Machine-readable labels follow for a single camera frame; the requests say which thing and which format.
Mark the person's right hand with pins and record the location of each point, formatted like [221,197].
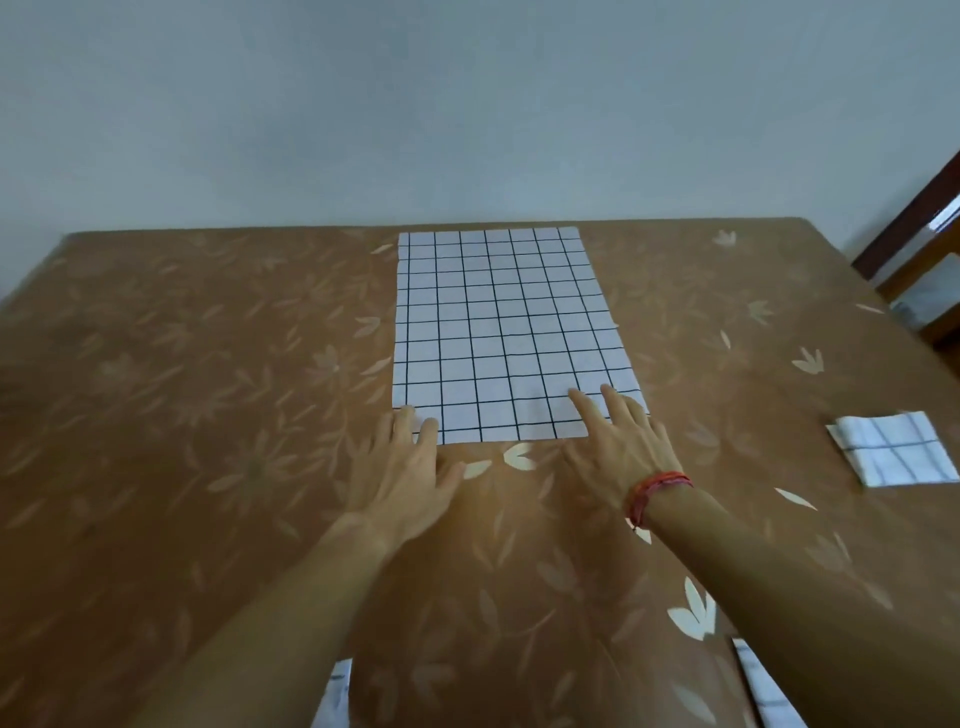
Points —
[630,457]

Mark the person's left hand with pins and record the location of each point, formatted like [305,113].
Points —
[397,487]

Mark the single grid paper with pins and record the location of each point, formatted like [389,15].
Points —
[334,705]
[765,697]

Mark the person's right forearm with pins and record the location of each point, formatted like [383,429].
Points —
[810,615]

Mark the person's left forearm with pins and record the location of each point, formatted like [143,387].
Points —
[262,645]

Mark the wooden table with floral cover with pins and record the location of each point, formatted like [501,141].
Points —
[150,412]

